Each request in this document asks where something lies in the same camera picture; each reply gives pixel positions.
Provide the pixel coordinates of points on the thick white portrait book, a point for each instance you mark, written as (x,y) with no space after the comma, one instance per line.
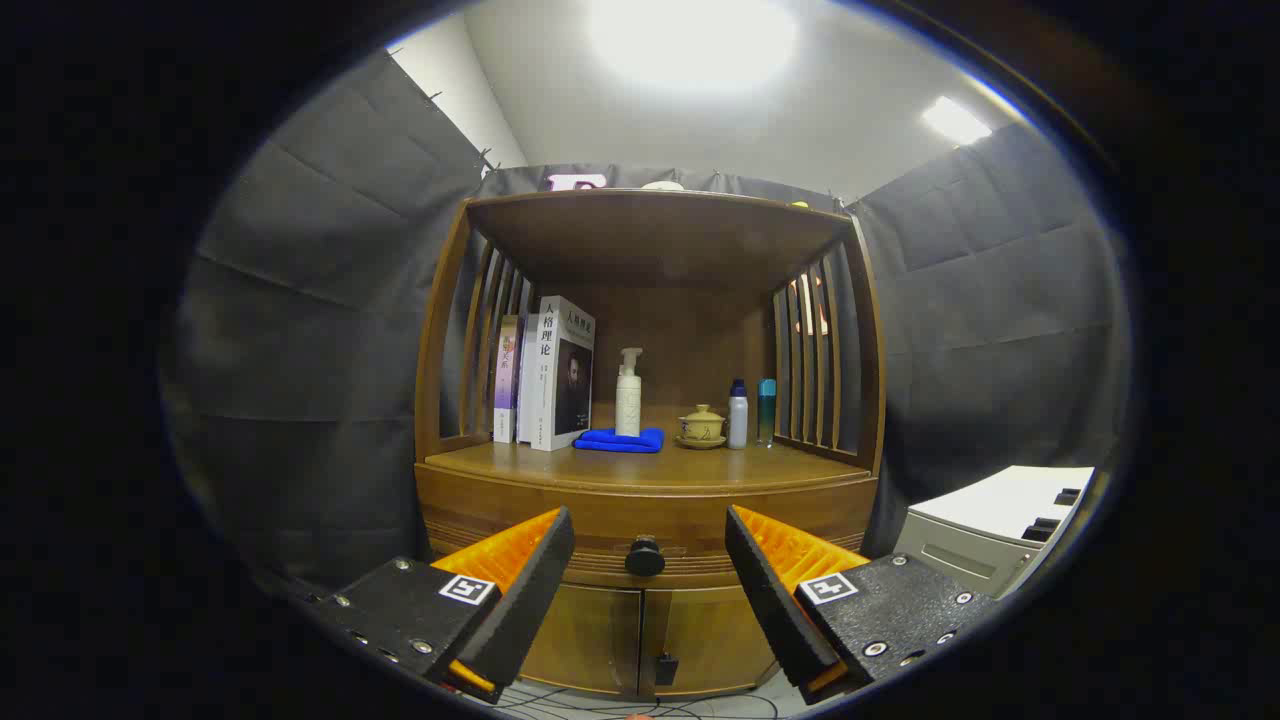
(560,380)

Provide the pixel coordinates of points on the brown wooden cabinet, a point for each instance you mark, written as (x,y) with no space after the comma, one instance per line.
(650,240)

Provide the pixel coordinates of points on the thin white book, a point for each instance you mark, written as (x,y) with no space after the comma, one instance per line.
(524,400)

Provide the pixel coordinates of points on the black door latch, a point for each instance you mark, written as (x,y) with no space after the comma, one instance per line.
(666,668)

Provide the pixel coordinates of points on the white object on cabinet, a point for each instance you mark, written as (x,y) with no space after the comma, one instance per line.
(662,186)

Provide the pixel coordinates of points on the black round drawer knob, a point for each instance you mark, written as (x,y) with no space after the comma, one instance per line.
(645,558)

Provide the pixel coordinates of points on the teal slim bottle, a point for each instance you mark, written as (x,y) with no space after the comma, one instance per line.
(766,415)

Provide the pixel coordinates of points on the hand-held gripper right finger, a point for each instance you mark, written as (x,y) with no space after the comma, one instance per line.
(770,600)

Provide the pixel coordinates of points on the blue folded cloth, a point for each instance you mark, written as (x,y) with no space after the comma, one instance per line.
(620,441)

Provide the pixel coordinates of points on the thin purple book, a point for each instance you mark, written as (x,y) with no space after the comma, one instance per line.
(507,380)

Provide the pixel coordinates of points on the wooden countertop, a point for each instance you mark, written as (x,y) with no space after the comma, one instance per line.
(700,465)

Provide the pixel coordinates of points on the yellow lidded teacup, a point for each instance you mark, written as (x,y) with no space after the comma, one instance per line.
(702,425)

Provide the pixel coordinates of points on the rectangular ceiling light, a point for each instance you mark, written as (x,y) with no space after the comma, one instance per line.
(955,120)

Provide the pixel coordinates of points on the yellow saucer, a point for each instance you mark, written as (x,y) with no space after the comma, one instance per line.
(700,444)

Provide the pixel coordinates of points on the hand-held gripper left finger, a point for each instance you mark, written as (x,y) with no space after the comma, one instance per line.
(530,590)

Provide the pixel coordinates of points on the white pump bottle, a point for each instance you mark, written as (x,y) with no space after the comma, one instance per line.
(628,405)

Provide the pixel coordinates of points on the white bottle blue cap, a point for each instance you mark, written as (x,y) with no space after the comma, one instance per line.
(737,420)

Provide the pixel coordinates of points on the brown wooden drawer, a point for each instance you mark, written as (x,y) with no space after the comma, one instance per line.
(620,510)

